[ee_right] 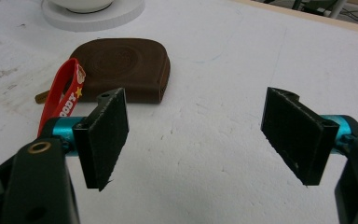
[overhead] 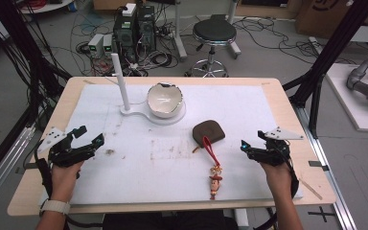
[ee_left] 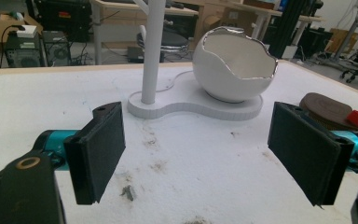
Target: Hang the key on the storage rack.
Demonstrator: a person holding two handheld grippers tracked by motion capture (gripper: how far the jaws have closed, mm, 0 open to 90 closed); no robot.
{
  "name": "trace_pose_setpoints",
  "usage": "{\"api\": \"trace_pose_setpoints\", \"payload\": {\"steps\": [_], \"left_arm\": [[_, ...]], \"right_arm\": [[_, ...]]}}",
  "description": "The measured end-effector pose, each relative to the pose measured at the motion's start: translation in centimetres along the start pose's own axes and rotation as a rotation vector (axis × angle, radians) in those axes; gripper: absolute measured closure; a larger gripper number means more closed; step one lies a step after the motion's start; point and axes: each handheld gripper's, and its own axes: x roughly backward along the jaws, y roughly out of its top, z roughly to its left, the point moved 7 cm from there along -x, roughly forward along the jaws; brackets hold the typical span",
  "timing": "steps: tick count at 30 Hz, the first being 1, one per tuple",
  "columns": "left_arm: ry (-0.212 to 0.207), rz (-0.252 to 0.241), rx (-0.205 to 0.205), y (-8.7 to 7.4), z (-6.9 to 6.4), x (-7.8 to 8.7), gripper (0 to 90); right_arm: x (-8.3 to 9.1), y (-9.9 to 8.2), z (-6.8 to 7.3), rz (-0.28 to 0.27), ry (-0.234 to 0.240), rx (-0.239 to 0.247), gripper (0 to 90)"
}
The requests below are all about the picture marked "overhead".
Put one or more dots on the person's right hand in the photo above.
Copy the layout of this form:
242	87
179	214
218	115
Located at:
278	180

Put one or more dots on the white wrist watch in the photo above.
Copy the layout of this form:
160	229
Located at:
56	207

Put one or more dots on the white board under robot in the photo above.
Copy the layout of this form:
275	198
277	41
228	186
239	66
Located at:
348	105

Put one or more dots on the black tape cross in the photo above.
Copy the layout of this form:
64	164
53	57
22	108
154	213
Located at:
322	214

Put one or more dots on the thin wooden stick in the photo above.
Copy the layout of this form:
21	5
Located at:
311	189

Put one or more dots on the grey power supply unit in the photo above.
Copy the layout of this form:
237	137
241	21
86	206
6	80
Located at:
96	44
108	43

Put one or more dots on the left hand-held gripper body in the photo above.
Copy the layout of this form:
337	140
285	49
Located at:
62	155

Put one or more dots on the wooden table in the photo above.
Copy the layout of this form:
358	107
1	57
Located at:
287	105

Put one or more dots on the white stand with pole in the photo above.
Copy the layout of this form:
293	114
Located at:
123	89

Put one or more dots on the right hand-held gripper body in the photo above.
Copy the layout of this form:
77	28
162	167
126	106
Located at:
278	150

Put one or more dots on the brown leather pouch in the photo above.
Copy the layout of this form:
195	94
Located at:
211	129

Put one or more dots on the person's left hand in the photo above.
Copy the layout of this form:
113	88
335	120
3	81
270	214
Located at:
64	182

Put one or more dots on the grey tape piece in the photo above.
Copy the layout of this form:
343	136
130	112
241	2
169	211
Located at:
317	165

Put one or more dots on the cardboard box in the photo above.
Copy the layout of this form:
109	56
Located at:
329	16

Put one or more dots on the person's dark clothing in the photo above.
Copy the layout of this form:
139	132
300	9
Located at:
166	222

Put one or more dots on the aluminium rail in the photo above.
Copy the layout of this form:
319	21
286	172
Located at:
332	179
3	166

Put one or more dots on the white eggshell-shaped bowl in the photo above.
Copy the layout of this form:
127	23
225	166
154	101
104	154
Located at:
164	100

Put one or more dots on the black metal frame post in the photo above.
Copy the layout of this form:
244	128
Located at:
335	41
22	51

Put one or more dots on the black round stool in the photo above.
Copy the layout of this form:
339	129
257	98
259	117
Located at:
214	30

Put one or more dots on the white foam mat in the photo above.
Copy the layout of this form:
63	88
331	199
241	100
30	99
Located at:
140	179

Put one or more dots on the white box on computer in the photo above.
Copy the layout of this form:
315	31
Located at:
129	9

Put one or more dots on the black computer tower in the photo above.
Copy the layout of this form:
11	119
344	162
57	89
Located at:
147	28
125	38

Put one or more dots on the white desk leg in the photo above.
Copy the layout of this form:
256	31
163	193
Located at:
179	35
234	35

